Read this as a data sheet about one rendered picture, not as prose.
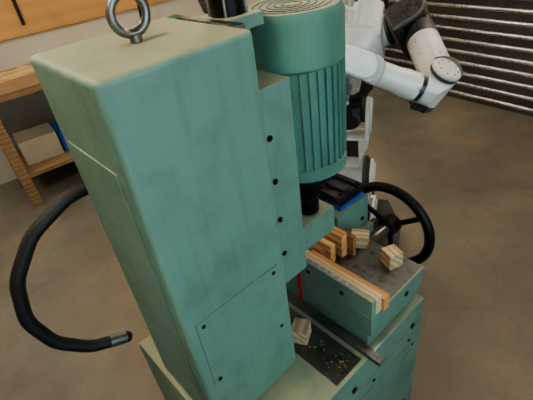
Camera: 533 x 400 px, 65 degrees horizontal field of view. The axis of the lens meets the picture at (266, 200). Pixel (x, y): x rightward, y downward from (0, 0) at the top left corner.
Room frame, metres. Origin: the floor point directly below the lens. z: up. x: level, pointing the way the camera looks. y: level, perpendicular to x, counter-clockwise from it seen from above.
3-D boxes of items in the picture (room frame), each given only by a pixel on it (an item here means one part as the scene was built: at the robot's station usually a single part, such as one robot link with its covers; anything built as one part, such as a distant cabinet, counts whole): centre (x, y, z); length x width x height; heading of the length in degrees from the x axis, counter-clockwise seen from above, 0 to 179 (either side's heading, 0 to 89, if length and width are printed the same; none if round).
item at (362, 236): (0.81, -0.22, 0.92); 0.04 x 0.03 x 0.04; 69
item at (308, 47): (0.76, -0.09, 1.35); 0.18 x 0.18 x 0.31
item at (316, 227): (0.75, -0.07, 1.03); 0.14 x 0.07 x 0.09; 128
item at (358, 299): (0.81, 0.00, 0.93); 0.60 x 0.02 x 0.06; 38
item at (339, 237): (0.85, -0.12, 0.94); 0.18 x 0.02 x 0.07; 38
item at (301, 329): (0.63, -0.04, 0.82); 0.04 x 0.04 x 0.04; 66
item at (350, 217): (0.95, -0.19, 0.91); 0.15 x 0.14 x 0.09; 38
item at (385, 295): (0.86, -0.02, 0.92); 0.67 x 0.02 x 0.04; 38
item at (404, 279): (0.90, -0.12, 0.87); 0.61 x 0.30 x 0.06; 38
